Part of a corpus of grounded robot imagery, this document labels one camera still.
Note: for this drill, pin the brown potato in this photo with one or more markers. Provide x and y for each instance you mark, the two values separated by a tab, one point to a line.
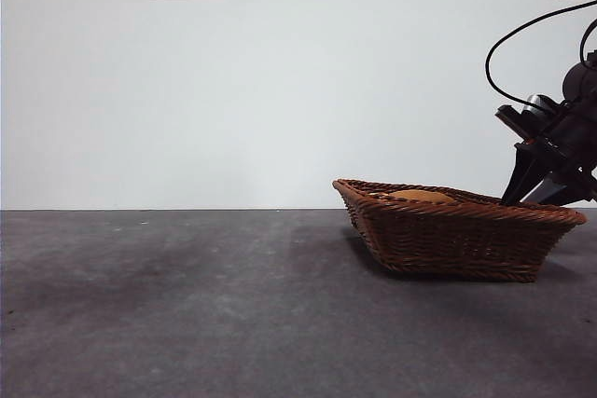
420	195

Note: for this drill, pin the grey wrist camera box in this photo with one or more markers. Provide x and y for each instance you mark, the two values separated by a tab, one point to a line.
517	118

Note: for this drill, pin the brown wicker basket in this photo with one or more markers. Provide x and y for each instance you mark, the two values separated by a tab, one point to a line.
457	244

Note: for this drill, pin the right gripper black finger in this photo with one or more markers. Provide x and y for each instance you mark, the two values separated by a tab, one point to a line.
548	190
524	169

